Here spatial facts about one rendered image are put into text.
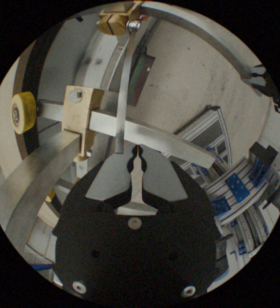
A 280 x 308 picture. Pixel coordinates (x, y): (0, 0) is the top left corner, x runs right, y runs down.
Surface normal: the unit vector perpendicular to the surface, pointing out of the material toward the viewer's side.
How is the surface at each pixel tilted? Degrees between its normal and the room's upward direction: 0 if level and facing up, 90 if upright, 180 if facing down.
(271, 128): 90
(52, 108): 0
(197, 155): 0
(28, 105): 90
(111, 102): 0
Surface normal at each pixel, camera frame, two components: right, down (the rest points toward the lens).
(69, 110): -0.01, 0.53
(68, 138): 0.33, -0.80
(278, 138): -0.95, -0.27
